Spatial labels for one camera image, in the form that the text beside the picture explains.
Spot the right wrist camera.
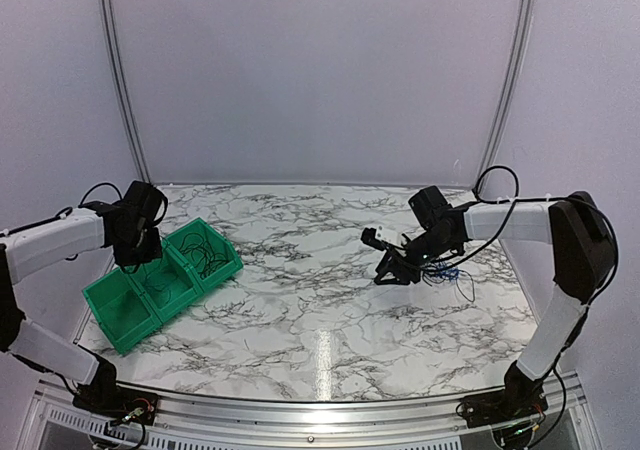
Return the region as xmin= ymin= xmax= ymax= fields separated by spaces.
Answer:
xmin=360 ymin=226 xmax=409 ymax=251

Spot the right aluminium frame post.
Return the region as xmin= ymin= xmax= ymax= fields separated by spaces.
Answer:
xmin=476 ymin=0 xmax=535 ymax=189

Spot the back aluminium frame rail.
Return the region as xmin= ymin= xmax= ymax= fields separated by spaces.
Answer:
xmin=152 ymin=180 xmax=472 ymax=190

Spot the green three-compartment plastic bin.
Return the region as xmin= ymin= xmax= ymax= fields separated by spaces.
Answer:
xmin=83 ymin=218 xmax=243 ymax=355

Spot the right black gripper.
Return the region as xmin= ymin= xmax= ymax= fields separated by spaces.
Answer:
xmin=374 ymin=229 xmax=457 ymax=286

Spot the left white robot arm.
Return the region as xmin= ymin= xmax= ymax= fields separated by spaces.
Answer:
xmin=1 ymin=181 xmax=168 ymax=415

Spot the aluminium frame post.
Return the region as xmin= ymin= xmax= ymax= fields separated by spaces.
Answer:
xmin=98 ymin=0 xmax=152 ymax=183
xmin=476 ymin=0 xmax=535 ymax=189

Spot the tangled blue cable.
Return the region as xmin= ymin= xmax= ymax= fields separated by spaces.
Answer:
xmin=419 ymin=262 xmax=476 ymax=304

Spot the front aluminium rail base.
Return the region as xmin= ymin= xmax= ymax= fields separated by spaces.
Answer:
xmin=29 ymin=364 xmax=591 ymax=450

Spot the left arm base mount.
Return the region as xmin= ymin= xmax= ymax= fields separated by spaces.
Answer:
xmin=72 ymin=387 xmax=159 ymax=426

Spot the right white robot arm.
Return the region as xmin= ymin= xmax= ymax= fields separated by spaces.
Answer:
xmin=361 ymin=186 xmax=619 ymax=418

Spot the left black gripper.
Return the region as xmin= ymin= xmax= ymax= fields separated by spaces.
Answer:
xmin=113 ymin=226 xmax=162 ymax=267

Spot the left aluminium frame post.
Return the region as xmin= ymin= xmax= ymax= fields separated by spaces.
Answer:
xmin=98 ymin=0 xmax=152 ymax=183

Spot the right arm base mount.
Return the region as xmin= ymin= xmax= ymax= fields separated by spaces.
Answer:
xmin=455 ymin=390 xmax=548 ymax=428

